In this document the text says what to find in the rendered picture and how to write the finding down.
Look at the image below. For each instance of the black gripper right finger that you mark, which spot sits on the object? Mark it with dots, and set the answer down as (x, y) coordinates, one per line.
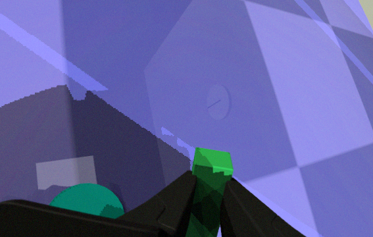
(242, 214)

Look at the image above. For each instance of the green rectangular post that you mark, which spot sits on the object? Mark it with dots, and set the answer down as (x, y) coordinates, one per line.
(212, 169)

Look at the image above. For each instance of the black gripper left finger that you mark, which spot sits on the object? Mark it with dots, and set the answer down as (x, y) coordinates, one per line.
(167, 214)

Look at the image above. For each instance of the cyan flat circle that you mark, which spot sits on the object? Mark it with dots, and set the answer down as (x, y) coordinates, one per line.
(89, 198)

